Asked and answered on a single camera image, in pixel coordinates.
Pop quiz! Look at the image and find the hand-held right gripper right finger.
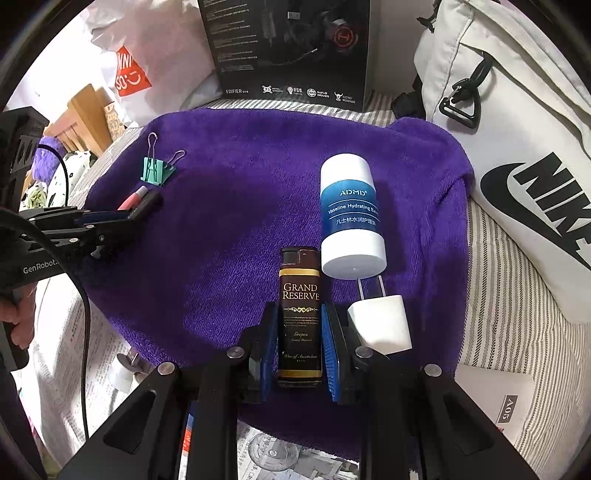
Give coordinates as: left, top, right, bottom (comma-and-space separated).
322, 302, 539, 480

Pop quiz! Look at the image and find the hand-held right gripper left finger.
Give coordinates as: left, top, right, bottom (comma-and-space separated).
60, 302, 280, 480

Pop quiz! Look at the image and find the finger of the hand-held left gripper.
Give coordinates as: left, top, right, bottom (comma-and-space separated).
74, 226, 132, 258
74, 207, 139, 227

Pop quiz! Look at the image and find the pink highlighter pen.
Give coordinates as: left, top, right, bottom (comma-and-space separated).
117, 185, 149, 210

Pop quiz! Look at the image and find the black rectangular case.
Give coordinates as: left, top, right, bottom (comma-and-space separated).
127, 190, 164, 222

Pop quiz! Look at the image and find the brown lighter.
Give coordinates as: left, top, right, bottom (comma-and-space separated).
277, 247, 324, 388

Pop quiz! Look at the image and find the white charger plug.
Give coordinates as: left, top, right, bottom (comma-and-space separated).
347, 276, 413, 355

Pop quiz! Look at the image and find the green binder clip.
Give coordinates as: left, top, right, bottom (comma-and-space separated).
139, 133, 185, 186

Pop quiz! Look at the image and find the small clear container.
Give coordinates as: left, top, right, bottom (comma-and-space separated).
247, 431, 301, 478

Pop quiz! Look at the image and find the white blue balm bottle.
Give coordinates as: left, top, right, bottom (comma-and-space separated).
320, 154, 387, 280

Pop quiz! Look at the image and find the person's left hand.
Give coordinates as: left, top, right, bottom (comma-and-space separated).
0, 284, 40, 349

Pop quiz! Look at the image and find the white floral cloth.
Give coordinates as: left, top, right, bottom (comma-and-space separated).
21, 152, 100, 213

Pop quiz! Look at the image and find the purple plush cloth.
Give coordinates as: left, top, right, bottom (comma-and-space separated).
31, 136, 65, 183

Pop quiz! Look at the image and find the patterned book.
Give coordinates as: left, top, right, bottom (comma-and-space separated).
102, 102, 127, 139

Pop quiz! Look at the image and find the wooden headboard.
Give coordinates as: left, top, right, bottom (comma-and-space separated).
46, 85, 116, 158

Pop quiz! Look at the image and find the purple towel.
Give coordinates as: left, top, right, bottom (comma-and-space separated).
69, 108, 476, 460

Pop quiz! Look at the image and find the newspaper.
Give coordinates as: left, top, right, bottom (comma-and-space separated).
14, 277, 365, 480

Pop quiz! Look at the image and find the white A05 card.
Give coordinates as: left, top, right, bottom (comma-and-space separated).
455, 364, 536, 444

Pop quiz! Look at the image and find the white plastic shopping bag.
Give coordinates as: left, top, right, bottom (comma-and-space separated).
69, 0, 222, 127

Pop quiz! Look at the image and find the black headphone box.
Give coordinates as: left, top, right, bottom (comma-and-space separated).
198, 0, 372, 114

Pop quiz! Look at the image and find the grey waist bag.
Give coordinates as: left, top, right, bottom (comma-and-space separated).
392, 0, 591, 324

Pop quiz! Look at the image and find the black cable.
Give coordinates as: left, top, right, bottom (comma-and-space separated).
36, 144, 93, 432

